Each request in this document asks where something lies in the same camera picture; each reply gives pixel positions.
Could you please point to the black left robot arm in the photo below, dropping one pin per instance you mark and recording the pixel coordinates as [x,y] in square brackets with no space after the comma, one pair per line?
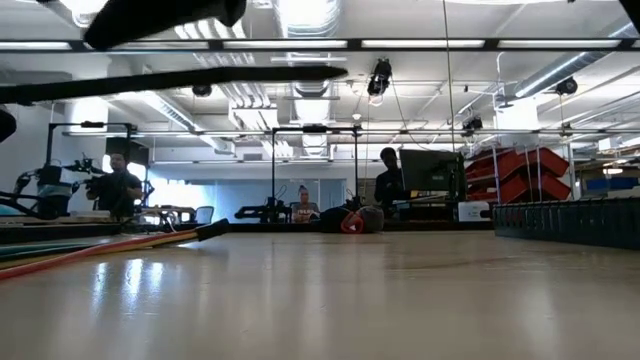
[6,125]

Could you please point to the black monitor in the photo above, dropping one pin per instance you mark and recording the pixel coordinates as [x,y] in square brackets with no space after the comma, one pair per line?
[432,172]

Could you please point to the red storage bin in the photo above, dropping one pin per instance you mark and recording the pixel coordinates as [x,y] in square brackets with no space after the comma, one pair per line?
[545,160]
[550,189]

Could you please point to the office chair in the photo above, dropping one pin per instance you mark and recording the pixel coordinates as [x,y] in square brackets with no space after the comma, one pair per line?
[204,214]

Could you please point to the white box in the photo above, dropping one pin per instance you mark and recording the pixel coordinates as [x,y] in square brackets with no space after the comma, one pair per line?
[470,211]

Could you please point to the person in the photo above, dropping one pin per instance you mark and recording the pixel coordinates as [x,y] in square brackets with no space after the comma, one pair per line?
[305,207]
[390,182]
[117,190]

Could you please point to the black zip tie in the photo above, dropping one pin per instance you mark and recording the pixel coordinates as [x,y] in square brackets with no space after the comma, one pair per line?
[150,81]

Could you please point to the black ceiling spotlight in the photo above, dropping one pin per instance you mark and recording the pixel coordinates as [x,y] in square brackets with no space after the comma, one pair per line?
[201,91]
[566,86]

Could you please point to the black background robot arm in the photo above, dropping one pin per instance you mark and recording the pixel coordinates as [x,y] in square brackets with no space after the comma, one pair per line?
[50,187]
[265,212]

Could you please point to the blue storage bins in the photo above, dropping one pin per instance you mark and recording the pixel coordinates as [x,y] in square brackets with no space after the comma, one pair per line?
[612,184]

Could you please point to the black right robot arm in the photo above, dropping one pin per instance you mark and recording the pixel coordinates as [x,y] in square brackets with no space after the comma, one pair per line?
[632,10]

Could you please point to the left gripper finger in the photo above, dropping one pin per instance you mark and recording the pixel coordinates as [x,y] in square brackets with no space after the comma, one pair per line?
[165,20]

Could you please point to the black overhead camera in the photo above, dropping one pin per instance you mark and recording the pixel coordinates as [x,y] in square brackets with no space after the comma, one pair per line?
[381,75]

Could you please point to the black background frame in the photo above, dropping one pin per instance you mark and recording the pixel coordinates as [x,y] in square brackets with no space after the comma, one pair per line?
[90,124]
[315,129]

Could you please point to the silver ventilation duct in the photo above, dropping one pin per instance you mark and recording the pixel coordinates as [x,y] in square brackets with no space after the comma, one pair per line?
[560,70]
[312,30]

